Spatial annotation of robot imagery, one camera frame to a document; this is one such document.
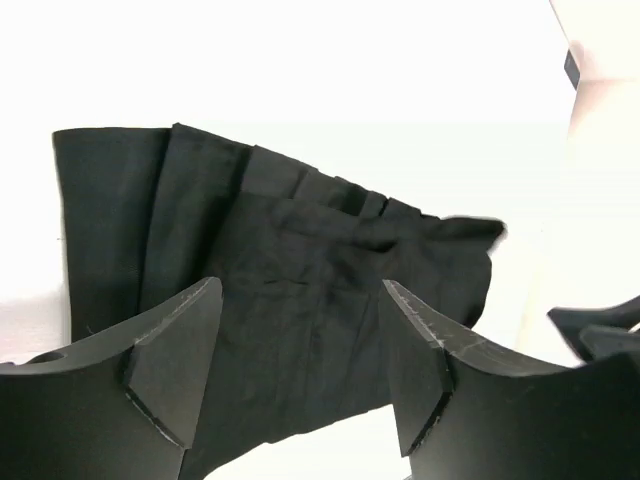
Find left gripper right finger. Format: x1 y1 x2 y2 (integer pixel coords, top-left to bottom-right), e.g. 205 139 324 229
380 281 639 479

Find right blue corner label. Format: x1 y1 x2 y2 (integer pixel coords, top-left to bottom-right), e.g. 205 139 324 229
564 50 580 90

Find black pleated skirt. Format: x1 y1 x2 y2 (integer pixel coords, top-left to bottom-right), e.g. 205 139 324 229
53 124 504 479

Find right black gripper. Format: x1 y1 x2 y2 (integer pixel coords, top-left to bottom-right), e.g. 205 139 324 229
547 297 639 362

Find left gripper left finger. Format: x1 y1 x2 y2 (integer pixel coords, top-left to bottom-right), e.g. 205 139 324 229
1 278 223 480

